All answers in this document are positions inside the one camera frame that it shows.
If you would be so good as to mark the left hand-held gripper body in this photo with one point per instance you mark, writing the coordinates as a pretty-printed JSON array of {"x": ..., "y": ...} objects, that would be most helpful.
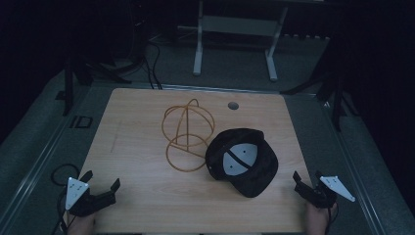
[{"x": 93, "y": 202}]

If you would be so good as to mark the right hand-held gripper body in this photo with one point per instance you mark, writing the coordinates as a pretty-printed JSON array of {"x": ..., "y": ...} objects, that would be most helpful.
[{"x": 318, "y": 197}]

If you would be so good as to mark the black cap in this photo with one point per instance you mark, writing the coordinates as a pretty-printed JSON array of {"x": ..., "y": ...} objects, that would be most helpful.
[{"x": 257, "y": 176}]

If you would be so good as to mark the person's right hand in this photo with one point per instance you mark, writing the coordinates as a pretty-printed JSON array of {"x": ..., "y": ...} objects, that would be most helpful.
[{"x": 318, "y": 220}]

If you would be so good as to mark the person's left hand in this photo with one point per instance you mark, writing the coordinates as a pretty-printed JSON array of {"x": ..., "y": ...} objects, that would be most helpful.
[{"x": 81, "y": 225}]

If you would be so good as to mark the black floor socket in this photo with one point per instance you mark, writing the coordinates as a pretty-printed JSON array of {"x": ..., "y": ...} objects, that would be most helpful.
[{"x": 81, "y": 122}]

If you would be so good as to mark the black tripod stand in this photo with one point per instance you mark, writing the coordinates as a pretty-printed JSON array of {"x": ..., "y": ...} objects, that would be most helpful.
[
  {"x": 337, "y": 98},
  {"x": 68, "y": 84}
]

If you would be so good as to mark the grey table grommet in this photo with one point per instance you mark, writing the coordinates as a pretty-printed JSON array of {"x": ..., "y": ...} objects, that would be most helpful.
[{"x": 233, "y": 105}]

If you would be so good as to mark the white metal desk frame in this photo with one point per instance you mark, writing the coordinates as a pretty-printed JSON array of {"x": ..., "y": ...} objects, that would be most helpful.
[{"x": 239, "y": 25}]

